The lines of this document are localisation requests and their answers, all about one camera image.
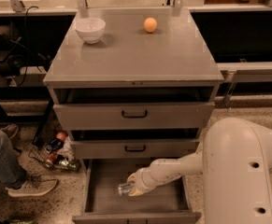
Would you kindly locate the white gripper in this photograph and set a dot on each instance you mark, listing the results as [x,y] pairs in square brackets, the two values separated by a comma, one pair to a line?
[141,178]

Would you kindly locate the silver redbull can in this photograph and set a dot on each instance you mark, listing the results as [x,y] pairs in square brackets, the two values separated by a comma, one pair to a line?
[125,188]

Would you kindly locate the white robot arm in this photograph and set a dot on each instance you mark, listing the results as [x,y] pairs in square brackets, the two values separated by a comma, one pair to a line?
[235,159]

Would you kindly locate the grey bottom drawer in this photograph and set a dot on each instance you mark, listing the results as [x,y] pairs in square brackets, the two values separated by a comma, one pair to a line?
[103,204]

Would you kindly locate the grey drawer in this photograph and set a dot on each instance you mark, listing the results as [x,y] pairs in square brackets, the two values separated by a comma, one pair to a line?
[130,109]
[122,144]
[103,204]

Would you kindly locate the grey middle drawer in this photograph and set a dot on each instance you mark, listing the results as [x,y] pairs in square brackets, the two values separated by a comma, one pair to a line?
[122,144]

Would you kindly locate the blue can in basket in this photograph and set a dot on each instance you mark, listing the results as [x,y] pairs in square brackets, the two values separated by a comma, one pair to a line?
[53,145]

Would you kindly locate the grey top drawer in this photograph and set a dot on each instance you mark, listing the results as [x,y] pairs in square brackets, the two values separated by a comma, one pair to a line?
[130,109]

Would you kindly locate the grey drawer cabinet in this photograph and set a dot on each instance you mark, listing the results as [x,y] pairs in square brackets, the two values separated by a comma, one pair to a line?
[174,55]

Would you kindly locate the red apple in basket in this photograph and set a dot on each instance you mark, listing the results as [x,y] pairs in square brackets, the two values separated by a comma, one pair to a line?
[61,136]

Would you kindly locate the beige sneaker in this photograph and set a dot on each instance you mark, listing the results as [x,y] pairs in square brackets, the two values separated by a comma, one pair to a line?
[34,186]

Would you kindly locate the person leg in jeans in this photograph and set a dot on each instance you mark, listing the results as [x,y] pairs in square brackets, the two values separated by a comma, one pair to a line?
[12,175]

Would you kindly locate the orange fruit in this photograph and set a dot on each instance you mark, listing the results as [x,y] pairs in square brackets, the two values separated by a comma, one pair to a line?
[150,25]

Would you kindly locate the white ceramic bowl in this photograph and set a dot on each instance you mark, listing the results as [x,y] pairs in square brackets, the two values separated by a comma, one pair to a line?
[90,30]

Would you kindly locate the dark machine under bench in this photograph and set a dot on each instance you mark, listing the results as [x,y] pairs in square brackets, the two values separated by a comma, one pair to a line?
[11,61]

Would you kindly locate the wire basket on floor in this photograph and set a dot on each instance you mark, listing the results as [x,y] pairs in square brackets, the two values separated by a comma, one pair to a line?
[62,159]

